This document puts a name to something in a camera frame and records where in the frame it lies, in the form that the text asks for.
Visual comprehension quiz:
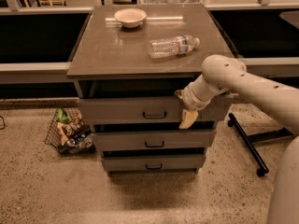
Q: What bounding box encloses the grey bottom drawer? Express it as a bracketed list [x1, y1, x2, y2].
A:
[102, 155, 206, 172]

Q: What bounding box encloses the grey top drawer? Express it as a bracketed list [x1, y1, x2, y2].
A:
[77, 93, 235, 125]

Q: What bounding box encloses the metal railing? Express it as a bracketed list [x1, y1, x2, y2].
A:
[0, 0, 299, 83]

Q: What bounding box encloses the grey middle drawer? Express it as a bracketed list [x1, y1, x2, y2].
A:
[93, 130, 216, 151]

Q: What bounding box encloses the grey drawer cabinet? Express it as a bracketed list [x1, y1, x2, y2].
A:
[66, 3, 243, 177]

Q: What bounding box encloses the white bowl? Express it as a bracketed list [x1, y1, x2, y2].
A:
[114, 8, 147, 28]

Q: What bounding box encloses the wire basket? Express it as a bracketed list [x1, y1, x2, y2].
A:
[45, 107, 95, 155]

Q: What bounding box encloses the green snack bag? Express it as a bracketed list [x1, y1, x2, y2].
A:
[54, 107, 69, 124]

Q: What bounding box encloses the clear plastic water bottle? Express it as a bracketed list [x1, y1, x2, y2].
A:
[149, 35, 200, 59]

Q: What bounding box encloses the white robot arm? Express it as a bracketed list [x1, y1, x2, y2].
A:
[176, 55, 299, 224]

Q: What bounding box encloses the black wheeled stand base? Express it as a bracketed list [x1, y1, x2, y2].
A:
[228, 113, 292, 177]

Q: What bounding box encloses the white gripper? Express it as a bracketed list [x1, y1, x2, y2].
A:
[174, 82, 213, 129]

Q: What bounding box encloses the brown snack bag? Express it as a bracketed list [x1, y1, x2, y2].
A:
[57, 111, 89, 146]

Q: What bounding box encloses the grey drawer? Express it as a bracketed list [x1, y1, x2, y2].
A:
[77, 93, 235, 125]
[93, 130, 216, 151]
[102, 155, 206, 172]

